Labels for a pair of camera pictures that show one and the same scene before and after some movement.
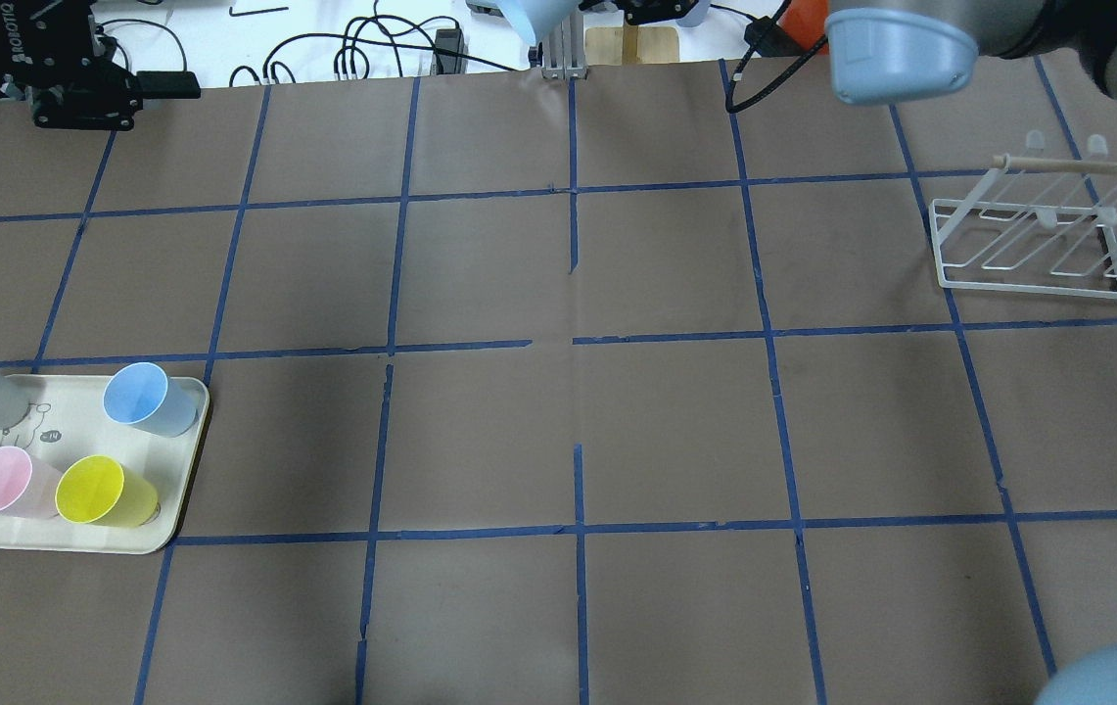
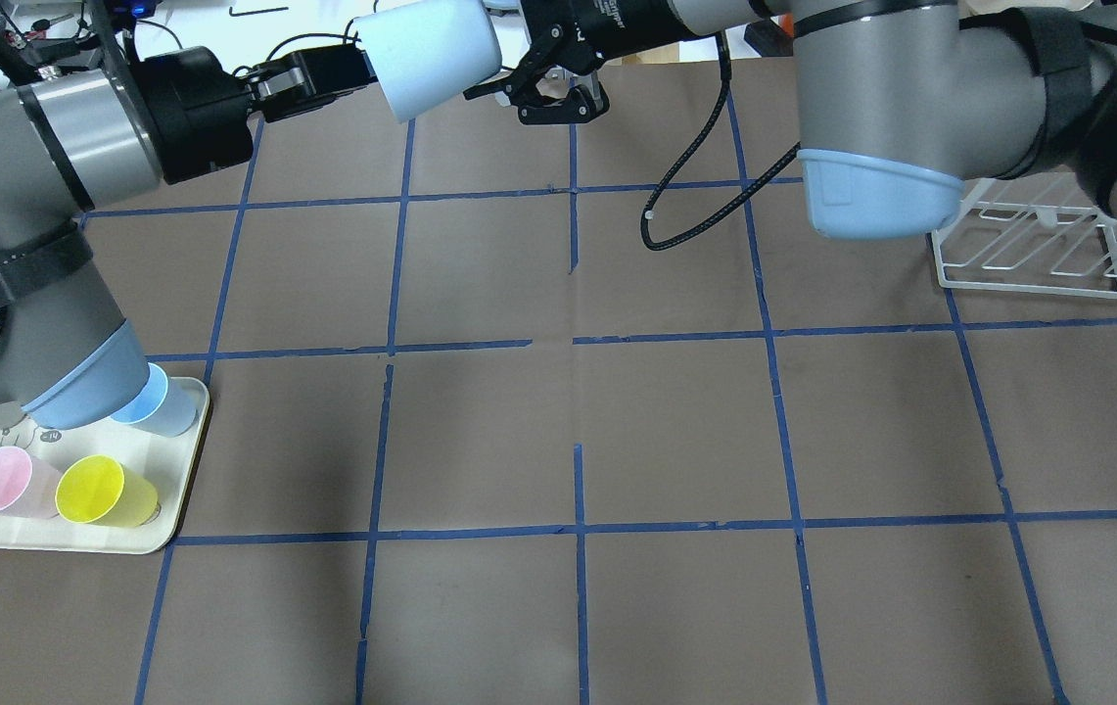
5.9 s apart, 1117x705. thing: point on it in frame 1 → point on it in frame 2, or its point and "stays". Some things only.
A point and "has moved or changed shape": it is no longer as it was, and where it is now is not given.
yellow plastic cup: x=100 y=490 stays
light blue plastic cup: x=541 y=16 has moved or changed shape
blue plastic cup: x=141 y=395 stays
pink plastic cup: x=7 y=481 stays
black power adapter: x=766 y=36 stays
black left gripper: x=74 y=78 → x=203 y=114
